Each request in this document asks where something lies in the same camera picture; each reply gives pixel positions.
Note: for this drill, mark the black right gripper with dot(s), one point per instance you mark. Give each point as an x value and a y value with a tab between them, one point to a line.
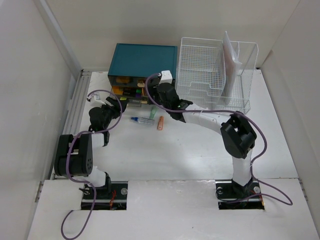
152	91

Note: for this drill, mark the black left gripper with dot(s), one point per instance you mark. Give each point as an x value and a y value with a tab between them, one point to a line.
115	109

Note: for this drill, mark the green cap black highlighter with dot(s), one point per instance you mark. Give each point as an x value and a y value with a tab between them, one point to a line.
128	90

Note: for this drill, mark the teal desktop drawer cabinet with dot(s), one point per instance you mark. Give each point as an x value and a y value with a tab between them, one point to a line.
131	64

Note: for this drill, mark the clear mesh zipper pouch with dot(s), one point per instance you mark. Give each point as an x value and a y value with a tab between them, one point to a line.
232	65

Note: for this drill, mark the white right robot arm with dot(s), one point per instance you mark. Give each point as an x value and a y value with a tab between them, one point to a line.
237	134

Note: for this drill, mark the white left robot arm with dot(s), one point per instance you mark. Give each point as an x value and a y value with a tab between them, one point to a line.
77	152

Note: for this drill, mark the clear staples box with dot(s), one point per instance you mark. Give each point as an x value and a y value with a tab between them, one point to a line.
143	121

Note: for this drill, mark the clear acrylic file holder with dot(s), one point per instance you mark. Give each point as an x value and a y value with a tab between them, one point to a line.
247	53

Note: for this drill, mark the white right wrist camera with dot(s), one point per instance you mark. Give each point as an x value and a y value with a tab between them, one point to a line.
166	77

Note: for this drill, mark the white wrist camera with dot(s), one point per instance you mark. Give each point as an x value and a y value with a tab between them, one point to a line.
166	77
95	100

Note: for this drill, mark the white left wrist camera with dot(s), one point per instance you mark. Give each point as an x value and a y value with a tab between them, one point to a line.
95	100

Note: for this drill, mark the aluminium rail frame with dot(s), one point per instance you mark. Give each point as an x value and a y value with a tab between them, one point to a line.
74	107

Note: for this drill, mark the white wire mesh file tray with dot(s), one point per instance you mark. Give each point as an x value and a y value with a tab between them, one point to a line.
201	71

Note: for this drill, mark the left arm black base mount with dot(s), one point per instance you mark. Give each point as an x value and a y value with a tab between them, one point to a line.
110	197

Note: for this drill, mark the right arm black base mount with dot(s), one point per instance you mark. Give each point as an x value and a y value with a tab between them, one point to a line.
232	196

